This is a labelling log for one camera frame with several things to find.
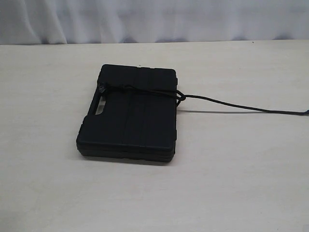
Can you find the white backdrop curtain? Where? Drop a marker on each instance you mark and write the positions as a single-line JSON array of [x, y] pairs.
[[151, 21]]

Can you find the black plastic carry case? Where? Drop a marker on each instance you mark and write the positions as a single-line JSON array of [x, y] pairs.
[[132, 115]]

